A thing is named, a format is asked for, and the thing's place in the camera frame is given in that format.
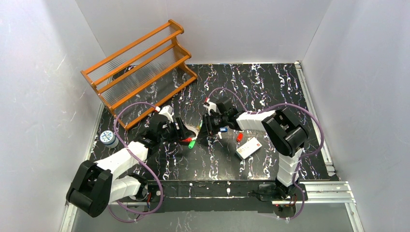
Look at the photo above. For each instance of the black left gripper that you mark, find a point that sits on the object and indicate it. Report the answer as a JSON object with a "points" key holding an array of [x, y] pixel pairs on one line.
{"points": [[181, 130]]}

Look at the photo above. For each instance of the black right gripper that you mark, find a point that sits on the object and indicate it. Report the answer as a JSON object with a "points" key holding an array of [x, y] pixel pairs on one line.
{"points": [[207, 124]]}

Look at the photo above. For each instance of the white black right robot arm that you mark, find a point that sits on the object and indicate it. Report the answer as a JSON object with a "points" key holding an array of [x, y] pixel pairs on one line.
{"points": [[285, 131]]}

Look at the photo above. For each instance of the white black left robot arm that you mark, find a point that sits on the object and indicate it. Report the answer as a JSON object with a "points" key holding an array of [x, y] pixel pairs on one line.
{"points": [[97, 184]]}

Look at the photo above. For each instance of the red tag key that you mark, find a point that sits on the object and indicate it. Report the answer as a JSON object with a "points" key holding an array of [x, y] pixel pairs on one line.
{"points": [[239, 137]]}

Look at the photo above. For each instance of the white card box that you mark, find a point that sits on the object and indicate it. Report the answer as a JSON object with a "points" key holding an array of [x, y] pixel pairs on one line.
{"points": [[248, 148]]}

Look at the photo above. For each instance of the orange wooden shelf rack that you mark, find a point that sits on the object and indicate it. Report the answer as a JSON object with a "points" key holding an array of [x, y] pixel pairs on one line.
{"points": [[151, 69]]}

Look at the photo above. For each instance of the white blue tape roll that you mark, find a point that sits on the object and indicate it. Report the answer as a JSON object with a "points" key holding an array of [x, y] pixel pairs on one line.
{"points": [[109, 139]]}

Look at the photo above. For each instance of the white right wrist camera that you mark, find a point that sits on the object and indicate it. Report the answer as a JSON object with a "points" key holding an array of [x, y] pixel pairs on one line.
{"points": [[210, 106]]}

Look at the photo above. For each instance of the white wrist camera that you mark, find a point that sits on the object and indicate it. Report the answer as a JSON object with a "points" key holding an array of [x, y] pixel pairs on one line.
{"points": [[210, 106], [167, 111]]}

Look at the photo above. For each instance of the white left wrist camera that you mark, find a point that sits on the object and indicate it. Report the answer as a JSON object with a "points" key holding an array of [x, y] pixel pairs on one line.
{"points": [[167, 111]]}

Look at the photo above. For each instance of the aluminium front rail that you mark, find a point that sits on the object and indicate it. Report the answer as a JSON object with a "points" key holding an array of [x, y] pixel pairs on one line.
{"points": [[314, 191]]}

